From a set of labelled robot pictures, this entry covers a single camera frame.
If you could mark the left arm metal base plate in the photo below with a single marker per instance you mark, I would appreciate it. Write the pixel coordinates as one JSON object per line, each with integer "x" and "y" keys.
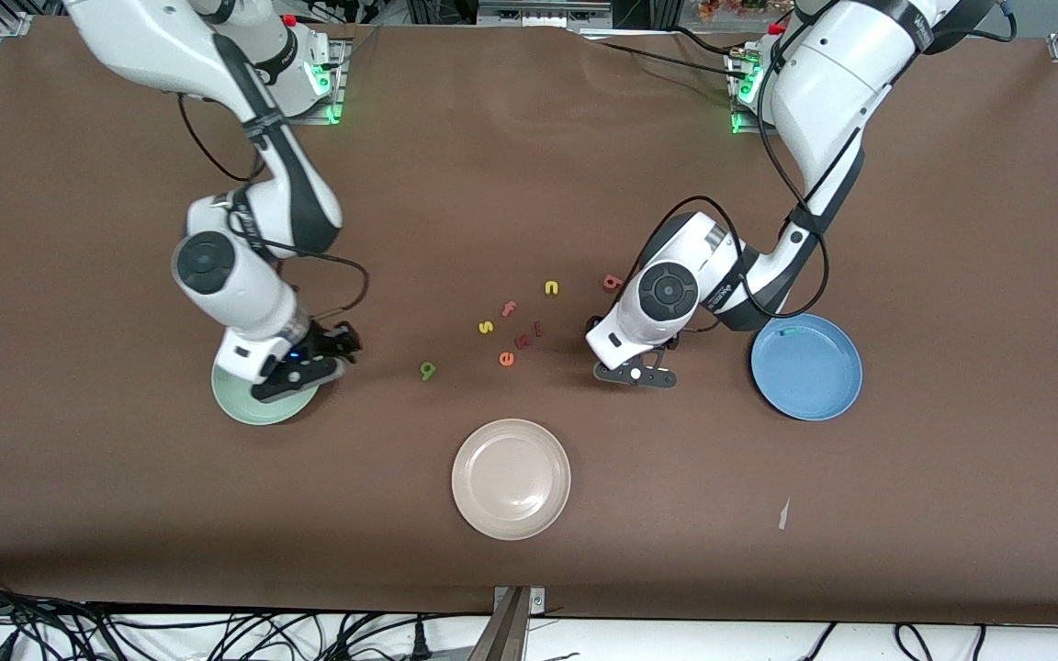
{"x": 742, "y": 124}

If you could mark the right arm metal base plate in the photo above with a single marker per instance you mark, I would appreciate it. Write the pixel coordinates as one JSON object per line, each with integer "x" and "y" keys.
{"x": 336, "y": 101}

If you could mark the white tape scrap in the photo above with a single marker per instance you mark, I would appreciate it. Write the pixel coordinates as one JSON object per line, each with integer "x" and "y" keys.
{"x": 783, "y": 516}

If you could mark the dried orange flowers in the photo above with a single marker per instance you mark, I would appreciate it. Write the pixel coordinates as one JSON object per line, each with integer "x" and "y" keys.
{"x": 740, "y": 7}

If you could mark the silver metal frame rail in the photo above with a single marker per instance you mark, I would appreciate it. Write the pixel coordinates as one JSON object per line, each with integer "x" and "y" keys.
{"x": 543, "y": 13}

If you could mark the black power plug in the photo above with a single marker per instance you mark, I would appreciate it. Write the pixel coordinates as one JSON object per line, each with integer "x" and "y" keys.
{"x": 420, "y": 643}

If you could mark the green plate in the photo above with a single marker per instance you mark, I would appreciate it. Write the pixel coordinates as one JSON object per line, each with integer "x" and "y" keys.
{"x": 253, "y": 411}

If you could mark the blue plate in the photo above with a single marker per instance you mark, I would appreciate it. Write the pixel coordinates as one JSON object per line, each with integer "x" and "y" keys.
{"x": 814, "y": 376}

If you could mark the beige plate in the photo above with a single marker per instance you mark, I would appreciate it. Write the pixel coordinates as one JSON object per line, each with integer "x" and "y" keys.
{"x": 511, "y": 479}

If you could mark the grey camera pole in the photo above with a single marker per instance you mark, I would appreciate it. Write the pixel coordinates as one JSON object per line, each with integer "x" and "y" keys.
{"x": 503, "y": 633}

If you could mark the pink foam letter b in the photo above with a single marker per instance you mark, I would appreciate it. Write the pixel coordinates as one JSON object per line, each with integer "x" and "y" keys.
{"x": 611, "y": 284}

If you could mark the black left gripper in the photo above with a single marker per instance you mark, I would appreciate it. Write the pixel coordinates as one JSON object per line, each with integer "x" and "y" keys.
{"x": 592, "y": 322}

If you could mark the silver mounting bracket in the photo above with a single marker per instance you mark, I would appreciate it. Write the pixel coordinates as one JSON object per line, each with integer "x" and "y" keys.
{"x": 536, "y": 601}

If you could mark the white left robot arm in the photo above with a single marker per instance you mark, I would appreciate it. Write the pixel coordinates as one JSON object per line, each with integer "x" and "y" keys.
{"x": 823, "y": 83}

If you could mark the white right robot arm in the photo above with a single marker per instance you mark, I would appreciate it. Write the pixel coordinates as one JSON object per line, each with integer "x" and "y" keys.
{"x": 244, "y": 285}

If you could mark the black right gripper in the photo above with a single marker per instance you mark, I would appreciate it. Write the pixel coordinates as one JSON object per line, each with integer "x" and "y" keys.
{"x": 325, "y": 342}

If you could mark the brown table cover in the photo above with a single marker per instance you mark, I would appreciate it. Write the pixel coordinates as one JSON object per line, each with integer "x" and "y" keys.
{"x": 529, "y": 184}

